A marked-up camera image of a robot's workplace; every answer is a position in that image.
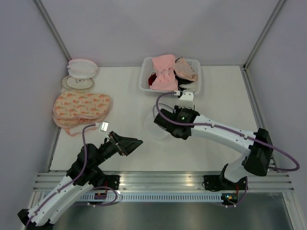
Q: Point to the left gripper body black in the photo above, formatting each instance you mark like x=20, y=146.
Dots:
x=111, y=147

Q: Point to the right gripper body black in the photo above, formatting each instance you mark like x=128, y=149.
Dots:
x=178, y=109

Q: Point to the white mesh laundry bag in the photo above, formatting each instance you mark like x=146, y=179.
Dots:
x=152, y=129

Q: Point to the peach beige bra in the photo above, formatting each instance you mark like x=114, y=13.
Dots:
x=184, y=71

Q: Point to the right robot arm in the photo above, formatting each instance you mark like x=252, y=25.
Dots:
x=254, y=147

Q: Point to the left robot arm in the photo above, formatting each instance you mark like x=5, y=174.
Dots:
x=83, y=176

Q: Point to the white bra in basket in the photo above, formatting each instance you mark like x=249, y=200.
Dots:
x=191, y=86

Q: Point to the black bra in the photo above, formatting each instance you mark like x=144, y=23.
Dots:
x=181, y=81

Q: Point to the pink bra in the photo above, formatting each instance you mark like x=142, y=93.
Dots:
x=163, y=67

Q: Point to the white pink-edged flat bag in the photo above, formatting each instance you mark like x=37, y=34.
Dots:
x=74, y=131

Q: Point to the dark red bra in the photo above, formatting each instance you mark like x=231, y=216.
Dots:
x=151, y=80

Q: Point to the beige round laundry bag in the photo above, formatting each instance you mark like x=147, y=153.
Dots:
x=76, y=84

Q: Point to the white pink-trimmed laundry bags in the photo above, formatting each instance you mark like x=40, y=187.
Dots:
x=81, y=68

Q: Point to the white plastic basket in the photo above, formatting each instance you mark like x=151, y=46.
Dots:
x=147, y=69

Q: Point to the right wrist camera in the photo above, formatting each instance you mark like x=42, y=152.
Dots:
x=186, y=100

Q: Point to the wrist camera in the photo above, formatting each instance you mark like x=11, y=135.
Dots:
x=186, y=100
x=103, y=126

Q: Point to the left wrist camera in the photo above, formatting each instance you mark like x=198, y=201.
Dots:
x=103, y=126

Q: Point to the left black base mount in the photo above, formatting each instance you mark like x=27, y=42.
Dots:
x=111, y=181

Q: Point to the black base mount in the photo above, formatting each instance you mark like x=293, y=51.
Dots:
x=215, y=183
x=111, y=181

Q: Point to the aluminium front rail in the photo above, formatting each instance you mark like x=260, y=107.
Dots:
x=172, y=181

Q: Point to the aluminium rail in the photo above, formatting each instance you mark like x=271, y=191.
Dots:
x=172, y=181
x=253, y=99

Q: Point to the white slotted cable duct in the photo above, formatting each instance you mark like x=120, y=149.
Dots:
x=153, y=197

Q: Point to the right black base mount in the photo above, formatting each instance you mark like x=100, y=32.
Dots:
x=215, y=183

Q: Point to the right side aluminium rail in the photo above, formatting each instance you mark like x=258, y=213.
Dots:
x=253, y=99

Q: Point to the right aluminium frame post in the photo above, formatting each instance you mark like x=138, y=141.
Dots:
x=268, y=25

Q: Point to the aluminium frame post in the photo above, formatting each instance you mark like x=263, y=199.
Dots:
x=51, y=27
x=268, y=25

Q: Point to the left aluminium frame post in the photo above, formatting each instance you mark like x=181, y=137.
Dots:
x=51, y=27

